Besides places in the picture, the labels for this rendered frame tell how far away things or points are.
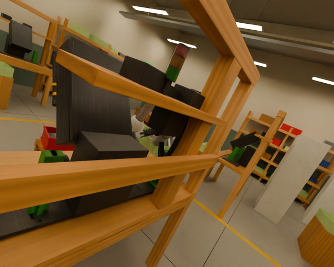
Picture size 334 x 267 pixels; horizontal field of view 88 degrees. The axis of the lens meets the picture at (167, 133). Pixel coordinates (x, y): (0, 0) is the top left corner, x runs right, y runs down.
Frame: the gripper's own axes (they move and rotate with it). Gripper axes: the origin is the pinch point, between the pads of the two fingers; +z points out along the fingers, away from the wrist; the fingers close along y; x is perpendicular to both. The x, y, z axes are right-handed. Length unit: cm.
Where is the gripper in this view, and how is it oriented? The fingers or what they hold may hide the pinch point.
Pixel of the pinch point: (137, 134)
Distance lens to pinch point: 114.5
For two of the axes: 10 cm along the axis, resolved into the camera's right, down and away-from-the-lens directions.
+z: -6.8, 1.6, -7.2
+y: 6.5, -3.2, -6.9
